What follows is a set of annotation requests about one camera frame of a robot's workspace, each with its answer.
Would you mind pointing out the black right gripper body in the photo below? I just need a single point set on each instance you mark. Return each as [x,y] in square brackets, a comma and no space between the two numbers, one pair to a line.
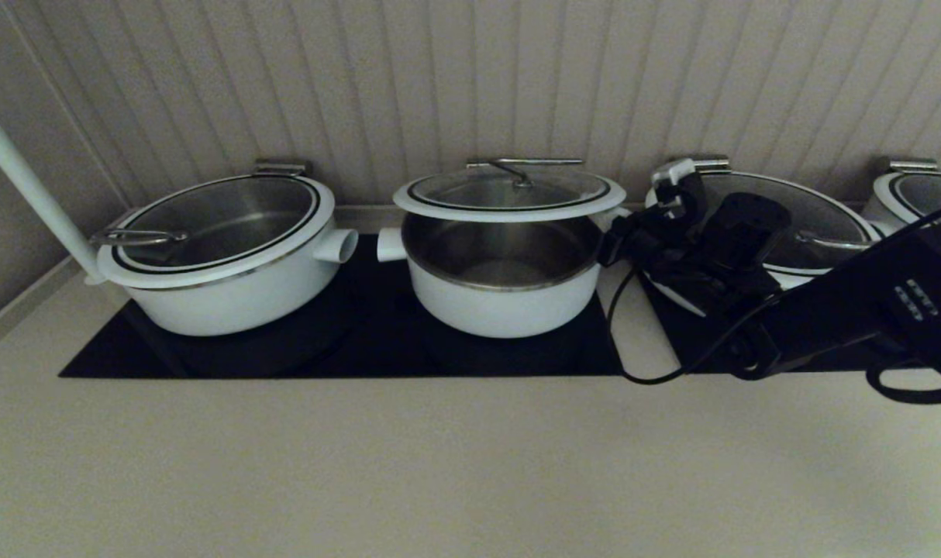
[672,256]

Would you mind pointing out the glass lid with white rim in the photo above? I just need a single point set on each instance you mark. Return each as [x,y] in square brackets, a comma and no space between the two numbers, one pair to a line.
[230,217]
[819,217]
[928,194]
[509,198]

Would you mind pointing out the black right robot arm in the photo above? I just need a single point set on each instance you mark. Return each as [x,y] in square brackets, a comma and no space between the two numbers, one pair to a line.
[866,310]

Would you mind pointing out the black glass cooktop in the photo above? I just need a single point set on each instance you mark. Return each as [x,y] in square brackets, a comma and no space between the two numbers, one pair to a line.
[377,353]
[695,349]

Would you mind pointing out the white pole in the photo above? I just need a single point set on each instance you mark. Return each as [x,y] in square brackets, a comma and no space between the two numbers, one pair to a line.
[29,182]

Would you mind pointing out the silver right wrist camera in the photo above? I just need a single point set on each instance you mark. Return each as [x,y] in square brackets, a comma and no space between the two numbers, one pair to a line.
[674,172]

